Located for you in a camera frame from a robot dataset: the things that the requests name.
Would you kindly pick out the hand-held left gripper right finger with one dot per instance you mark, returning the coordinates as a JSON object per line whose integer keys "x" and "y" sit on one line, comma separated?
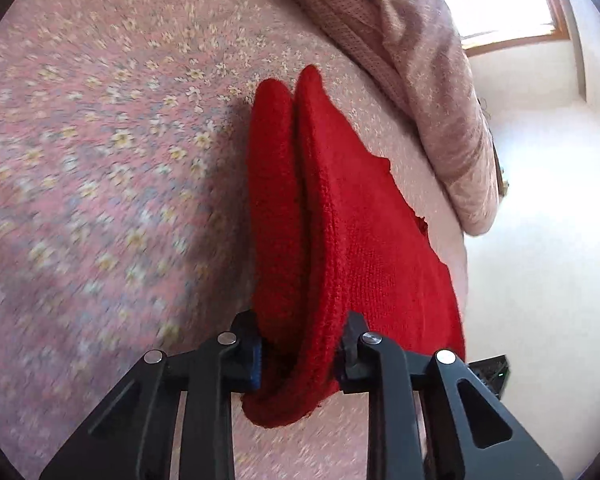
{"x": 352, "y": 355}

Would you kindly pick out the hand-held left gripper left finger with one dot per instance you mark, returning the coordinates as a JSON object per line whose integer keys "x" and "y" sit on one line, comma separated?
{"x": 254, "y": 360}

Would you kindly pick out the red knitted cardigan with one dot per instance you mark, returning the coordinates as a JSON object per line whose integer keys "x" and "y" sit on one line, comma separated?
{"x": 350, "y": 220}

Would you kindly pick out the pink floral bed sheet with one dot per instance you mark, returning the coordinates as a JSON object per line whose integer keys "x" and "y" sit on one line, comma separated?
{"x": 105, "y": 160}

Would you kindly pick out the pink duvet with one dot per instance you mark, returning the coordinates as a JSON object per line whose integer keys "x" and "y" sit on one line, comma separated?
{"x": 430, "y": 85}

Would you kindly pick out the window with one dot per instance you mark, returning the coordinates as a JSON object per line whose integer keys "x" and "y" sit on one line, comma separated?
{"x": 500, "y": 0}

